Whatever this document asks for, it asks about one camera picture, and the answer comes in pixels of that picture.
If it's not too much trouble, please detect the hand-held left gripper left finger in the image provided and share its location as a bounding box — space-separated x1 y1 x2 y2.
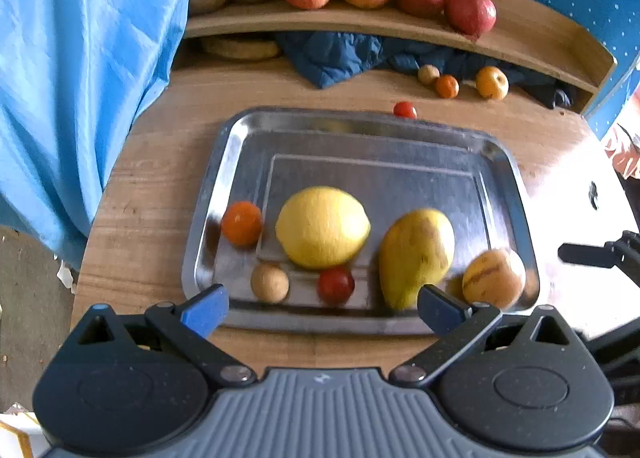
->
64 283 257 387

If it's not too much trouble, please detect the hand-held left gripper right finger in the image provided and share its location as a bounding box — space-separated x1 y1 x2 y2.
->
389 283 586 386

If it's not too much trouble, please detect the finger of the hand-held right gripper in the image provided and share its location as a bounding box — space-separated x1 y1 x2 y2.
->
557 230 640 269

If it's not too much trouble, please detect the yellow green pear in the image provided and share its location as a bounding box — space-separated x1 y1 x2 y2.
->
378 208 456 311

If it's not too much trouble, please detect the small orange tangerine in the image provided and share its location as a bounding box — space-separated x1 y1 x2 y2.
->
434 74 460 99
221 201 264 246

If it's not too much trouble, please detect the yellow lemon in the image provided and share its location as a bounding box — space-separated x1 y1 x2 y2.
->
275 186 372 270

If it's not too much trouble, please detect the metal tray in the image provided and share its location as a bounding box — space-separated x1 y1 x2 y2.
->
181 106 541 333

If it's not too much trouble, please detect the orange-yellow apple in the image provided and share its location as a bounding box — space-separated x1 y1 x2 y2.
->
475 66 510 101

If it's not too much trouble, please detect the bed with pink bedding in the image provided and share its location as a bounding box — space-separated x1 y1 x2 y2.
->
602 88 640 181

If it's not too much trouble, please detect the wooden desk shelf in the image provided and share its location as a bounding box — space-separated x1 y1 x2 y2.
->
182 0 618 113

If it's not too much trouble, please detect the light blue plastic sheet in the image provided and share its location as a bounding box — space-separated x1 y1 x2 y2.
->
0 0 191 271

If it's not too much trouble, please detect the tan round flatbread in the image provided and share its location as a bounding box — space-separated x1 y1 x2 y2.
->
201 35 281 62

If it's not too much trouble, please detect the dark blue quilted jacket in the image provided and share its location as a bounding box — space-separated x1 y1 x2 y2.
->
275 31 571 108

